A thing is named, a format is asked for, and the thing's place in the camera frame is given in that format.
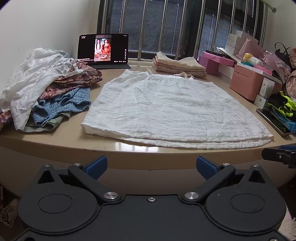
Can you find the yellow plush toy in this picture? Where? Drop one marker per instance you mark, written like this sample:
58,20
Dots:
249,58

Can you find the white crumpled garment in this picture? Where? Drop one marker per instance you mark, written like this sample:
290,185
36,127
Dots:
41,68

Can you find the red floral garment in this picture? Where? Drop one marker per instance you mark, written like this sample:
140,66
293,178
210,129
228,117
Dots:
62,85

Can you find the folded beige clothes stack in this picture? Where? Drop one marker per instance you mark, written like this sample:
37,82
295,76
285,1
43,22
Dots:
188,65

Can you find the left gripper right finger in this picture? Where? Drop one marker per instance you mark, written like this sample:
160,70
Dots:
216,176

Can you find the light green garment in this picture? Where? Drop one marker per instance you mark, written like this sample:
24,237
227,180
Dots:
50,125

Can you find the pink storage box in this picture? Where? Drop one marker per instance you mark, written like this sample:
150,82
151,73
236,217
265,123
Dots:
246,82

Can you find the blue knit garment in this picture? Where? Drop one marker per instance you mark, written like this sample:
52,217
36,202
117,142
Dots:
74,101

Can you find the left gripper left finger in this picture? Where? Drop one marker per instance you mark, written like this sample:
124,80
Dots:
87,175

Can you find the small white box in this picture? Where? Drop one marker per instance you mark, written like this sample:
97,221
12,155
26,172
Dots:
266,88

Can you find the magenta gift box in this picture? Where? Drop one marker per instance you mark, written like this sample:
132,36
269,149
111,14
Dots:
211,61

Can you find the black tablet with keyboard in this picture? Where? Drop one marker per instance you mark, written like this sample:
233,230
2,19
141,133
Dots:
104,51

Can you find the white skirt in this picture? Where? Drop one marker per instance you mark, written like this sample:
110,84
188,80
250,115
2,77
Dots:
173,112

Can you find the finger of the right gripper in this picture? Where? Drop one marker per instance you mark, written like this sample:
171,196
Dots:
283,154

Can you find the black smartphone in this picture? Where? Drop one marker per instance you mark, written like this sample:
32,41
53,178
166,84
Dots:
280,128

